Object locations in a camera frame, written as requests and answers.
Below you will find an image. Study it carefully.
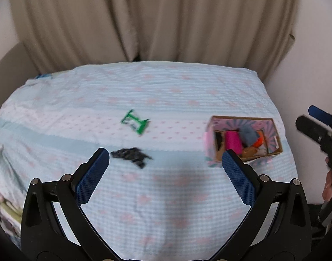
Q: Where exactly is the orange fluffy pompom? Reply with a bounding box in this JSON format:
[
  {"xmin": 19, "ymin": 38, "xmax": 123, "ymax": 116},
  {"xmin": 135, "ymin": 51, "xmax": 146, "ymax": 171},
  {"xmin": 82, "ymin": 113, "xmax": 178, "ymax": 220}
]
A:
[{"xmin": 253, "ymin": 133, "xmax": 265, "ymax": 148}]

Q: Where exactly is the pink patterned cardboard box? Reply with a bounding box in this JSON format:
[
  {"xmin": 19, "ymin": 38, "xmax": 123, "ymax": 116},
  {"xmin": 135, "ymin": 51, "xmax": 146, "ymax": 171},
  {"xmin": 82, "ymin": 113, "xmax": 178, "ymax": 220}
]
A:
[{"xmin": 204, "ymin": 115, "xmax": 283, "ymax": 167}]

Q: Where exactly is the brown plush toy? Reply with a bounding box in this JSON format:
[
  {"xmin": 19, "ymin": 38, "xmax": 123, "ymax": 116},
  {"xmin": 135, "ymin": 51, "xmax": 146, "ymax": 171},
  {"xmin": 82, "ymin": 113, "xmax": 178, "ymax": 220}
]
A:
[{"xmin": 241, "ymin": 146, "xmax": 258, "ymax": 158}]

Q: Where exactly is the magenta zip pouch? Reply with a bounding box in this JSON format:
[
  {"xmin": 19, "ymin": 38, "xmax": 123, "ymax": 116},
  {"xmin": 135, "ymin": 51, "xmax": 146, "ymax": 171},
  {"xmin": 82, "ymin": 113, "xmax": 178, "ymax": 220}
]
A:
[{"xmin": 224, "ymin": 131, "xmax": 243, "ymax": 156}]

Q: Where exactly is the black patterned cloth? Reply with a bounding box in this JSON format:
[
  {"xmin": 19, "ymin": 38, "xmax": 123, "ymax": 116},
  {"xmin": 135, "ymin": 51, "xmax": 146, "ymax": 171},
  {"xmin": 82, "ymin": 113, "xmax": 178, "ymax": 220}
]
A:
[{"xmin": 110, "ymin": 147, "xmax": 152, "ymax": 169}]

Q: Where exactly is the green wet wipes packet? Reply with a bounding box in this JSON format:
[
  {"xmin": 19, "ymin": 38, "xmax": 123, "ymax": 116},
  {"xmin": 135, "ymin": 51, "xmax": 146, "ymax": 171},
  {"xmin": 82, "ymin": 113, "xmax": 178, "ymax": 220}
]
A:
[{"xmin": 120, "ymin": 109, "xmax": 150, "ymax": 136}]

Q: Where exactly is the person's right hand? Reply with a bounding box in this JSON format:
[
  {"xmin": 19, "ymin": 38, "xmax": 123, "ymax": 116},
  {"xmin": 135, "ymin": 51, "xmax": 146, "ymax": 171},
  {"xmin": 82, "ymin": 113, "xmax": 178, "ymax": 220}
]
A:
[{"xmin": 322, "ymin": 169, "xmax": 332, "ymax": 202}]

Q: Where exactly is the light blue dotted bedspread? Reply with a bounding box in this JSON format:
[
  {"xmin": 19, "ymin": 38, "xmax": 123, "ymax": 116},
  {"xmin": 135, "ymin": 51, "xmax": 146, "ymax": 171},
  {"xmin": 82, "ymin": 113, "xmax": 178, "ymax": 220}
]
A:
[{"xmin": 0, "ymin": 61, "xmax": 297, "ymax": 260}]

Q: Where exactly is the beige upholstered headboard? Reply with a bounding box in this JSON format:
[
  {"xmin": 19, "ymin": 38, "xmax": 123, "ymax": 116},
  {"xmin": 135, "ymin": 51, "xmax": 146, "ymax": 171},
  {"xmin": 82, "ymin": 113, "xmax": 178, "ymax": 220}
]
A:
[{"xmin": 0, "ymin": 42, "xmax": 40, "ymax": 109}]

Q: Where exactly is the beige curtain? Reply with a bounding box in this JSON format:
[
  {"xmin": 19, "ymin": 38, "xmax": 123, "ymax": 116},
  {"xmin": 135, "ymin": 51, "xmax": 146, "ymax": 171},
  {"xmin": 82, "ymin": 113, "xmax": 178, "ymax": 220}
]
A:
[{"xmin": 10, "ymin": 0, "xmax": 299, "ymax": 80}]

